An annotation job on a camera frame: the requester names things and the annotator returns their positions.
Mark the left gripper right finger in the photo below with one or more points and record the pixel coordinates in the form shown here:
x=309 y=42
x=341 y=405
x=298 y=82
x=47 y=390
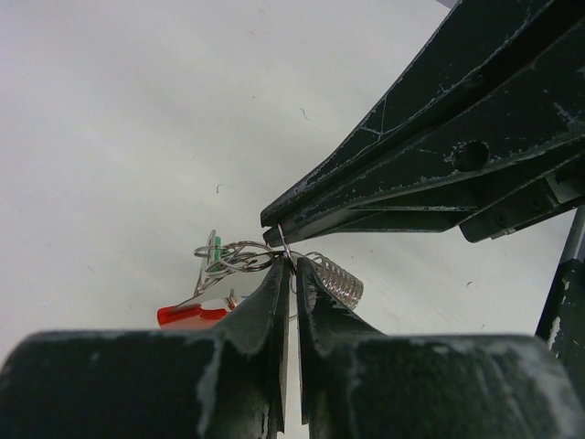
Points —
x=360 y=383

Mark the green tag key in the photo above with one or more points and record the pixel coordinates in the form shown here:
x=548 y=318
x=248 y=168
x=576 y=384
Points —
x=217 y=248

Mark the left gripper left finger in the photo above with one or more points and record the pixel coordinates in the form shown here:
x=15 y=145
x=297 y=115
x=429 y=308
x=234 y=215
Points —
x=227 y=381

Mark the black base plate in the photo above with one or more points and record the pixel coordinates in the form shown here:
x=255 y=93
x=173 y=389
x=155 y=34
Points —
x=561 y=324

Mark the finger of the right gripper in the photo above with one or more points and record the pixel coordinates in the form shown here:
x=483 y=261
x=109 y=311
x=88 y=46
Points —
x=479 y=46
x=512 y=159

